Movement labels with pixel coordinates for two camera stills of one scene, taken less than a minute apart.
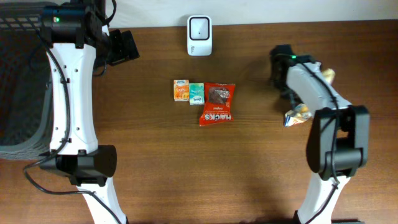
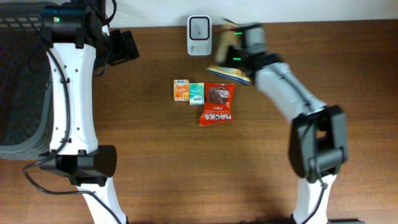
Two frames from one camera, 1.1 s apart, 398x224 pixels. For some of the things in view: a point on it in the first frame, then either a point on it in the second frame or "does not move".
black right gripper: [291, 99] -> [240, 65]
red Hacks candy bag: [219, 103] does not move
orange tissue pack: [181, 89] does not move
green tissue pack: [196, 93] does not move
